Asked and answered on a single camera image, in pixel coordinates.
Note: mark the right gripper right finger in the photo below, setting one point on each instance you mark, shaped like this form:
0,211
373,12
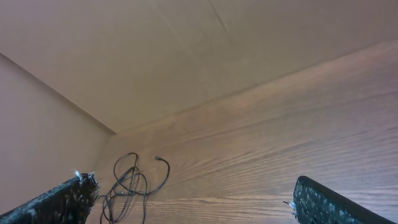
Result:
313,203

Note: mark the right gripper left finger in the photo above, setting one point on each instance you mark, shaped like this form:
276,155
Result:
68,203

